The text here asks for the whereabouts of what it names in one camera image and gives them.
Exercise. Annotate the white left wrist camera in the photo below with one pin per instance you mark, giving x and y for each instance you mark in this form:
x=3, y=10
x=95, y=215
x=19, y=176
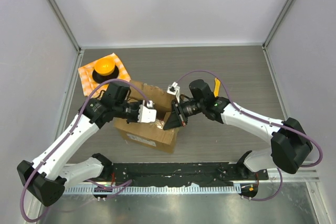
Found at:
x=147, y=112

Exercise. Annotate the brown cardboard express box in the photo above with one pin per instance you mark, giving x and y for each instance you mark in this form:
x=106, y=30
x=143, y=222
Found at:
x=151, y=134

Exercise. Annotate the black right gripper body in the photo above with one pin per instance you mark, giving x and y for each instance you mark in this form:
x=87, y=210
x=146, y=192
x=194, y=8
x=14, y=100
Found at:
x=180, y=108

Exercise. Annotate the yellow utility knife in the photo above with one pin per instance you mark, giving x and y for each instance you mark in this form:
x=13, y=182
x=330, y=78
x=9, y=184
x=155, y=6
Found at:
x=216, y=87

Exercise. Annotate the orange bowl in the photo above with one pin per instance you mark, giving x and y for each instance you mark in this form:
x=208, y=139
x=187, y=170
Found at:
x=104, y=66

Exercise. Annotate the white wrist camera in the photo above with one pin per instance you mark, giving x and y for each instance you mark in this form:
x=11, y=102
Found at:
x=174, y=89
x=147, y=112

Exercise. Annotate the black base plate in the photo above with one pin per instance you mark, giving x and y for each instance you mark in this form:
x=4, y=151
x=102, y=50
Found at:
x=182, y=174

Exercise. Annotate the aluminium frame rail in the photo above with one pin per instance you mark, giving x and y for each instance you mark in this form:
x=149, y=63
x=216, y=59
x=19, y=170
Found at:
x=64, y=24

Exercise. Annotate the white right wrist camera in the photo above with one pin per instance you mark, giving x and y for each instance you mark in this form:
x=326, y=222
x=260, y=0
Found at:
x=174, y=89

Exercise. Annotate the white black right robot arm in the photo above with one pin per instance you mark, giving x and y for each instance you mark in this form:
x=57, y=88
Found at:
x=288, y=146

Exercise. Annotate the slotted cable duct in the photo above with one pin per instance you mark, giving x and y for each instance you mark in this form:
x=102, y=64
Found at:
x=86, y=189

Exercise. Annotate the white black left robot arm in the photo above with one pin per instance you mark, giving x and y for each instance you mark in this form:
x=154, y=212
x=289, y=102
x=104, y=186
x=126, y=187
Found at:
x=47, y=176

